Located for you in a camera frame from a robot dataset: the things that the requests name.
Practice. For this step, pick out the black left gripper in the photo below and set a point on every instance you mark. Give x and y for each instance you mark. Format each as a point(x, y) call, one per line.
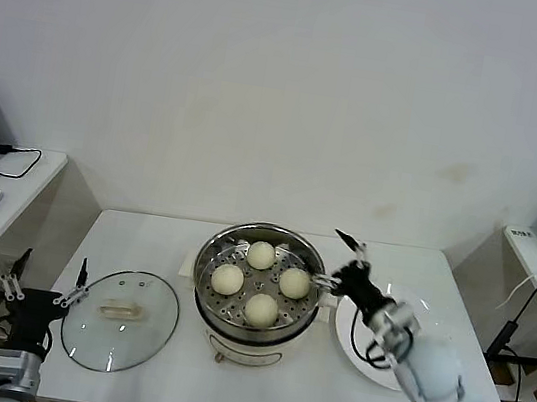
point(34, 312)

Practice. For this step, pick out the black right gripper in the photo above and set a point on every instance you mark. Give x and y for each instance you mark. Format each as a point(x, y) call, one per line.
point(361, 288)

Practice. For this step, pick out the white steamed baozi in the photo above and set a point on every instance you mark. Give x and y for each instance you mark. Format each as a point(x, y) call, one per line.
point(227, 279)
point(294, 283)
point(261, 309)
point(260, 254)

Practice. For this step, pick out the round glass pot lid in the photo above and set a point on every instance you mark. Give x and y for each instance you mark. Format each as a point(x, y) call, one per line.
point(123, 312)

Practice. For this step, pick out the stainless steel steamer basket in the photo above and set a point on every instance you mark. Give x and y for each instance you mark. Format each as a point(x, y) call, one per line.
point(210, 253)

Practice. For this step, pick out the white round plate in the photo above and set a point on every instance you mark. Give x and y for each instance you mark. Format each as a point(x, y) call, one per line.
point(344, 339)

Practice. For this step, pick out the cream electric cooking pot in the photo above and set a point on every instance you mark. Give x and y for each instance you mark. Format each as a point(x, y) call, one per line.
point(246, 350)

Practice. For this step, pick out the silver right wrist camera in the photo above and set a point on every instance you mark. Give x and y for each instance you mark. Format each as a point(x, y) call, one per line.
point(394, 321)

